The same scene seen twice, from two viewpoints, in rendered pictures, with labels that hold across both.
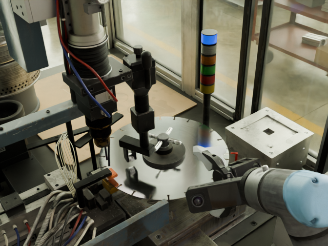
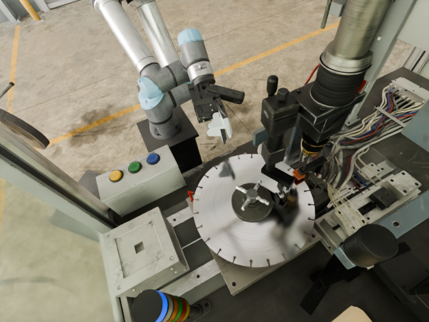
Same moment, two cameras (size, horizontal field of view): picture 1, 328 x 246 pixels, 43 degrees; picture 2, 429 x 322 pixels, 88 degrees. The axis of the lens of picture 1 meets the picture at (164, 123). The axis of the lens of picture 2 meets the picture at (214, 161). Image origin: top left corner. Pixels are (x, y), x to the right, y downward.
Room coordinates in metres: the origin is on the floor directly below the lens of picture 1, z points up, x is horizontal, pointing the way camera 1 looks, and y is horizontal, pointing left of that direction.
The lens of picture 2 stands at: (1.08, 0.01, 1.53)
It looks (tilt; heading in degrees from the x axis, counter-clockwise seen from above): 55 degrees down; 198
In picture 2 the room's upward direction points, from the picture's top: 12 degrees counter-clockwise
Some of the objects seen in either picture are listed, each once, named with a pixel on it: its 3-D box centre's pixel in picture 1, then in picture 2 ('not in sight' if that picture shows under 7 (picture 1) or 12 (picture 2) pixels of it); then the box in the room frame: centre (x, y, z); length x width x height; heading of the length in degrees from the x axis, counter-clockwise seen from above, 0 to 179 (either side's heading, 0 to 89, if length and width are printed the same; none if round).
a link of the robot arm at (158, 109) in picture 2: not in sight; (156, 101); (0.37, -0.43, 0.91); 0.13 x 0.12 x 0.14; 133
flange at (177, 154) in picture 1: (163, 149); (251, 200); (0.82, 0.00, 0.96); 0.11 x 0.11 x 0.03
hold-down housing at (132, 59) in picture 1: (140, 90); (276, 130); (0.76, 0.05, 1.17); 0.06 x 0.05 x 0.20; 117
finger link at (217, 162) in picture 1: (216, 167); (220, 110); (0.61, -0.10, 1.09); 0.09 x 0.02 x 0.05; 25
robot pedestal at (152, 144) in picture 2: not in sight; (183, 168); (0.37, -0.44, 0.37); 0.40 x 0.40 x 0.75; 36
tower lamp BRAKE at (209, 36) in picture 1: (209, 36); (150, 306); (1.09, -0.14, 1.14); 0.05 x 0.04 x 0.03; 36
